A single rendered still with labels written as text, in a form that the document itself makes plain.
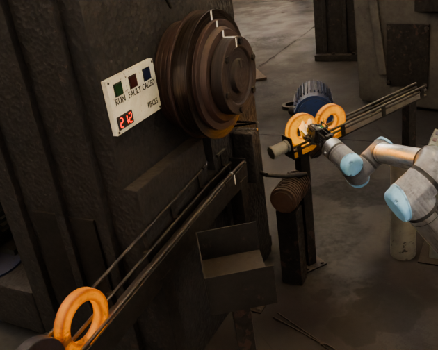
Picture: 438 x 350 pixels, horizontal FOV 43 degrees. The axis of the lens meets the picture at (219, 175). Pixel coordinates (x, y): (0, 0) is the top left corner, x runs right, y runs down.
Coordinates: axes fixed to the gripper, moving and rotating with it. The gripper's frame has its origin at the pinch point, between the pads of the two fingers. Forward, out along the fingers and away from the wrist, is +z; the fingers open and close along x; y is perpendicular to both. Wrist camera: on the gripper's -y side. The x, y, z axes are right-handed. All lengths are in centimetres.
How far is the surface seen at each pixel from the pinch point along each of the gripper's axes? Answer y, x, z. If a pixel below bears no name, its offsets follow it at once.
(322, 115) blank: 2.8, -10.7, -1.1
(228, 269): 2, 71, -59
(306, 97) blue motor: -77, -95, 115
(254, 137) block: 3.9, 25.9, -2.1
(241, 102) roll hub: 32, 40, -13
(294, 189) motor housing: -18.5, 13.9, -17.4
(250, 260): 3, 62, -59
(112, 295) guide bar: 6, 108, -53
